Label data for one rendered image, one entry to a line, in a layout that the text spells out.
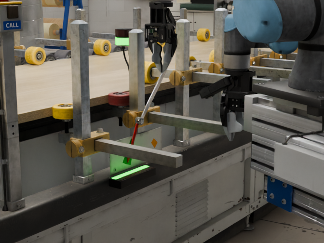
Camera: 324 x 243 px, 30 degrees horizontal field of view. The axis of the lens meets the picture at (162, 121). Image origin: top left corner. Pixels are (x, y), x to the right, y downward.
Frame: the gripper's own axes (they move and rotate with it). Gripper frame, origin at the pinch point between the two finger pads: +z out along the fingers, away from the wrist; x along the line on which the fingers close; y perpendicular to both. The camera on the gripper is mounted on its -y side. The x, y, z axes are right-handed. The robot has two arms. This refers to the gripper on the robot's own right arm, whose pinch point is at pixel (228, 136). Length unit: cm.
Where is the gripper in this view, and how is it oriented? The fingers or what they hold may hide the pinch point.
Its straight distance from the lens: 178.8
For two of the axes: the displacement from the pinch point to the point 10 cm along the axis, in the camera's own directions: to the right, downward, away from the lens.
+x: 6.0, -1.8, 7.8
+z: 0.0, 9.7, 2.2
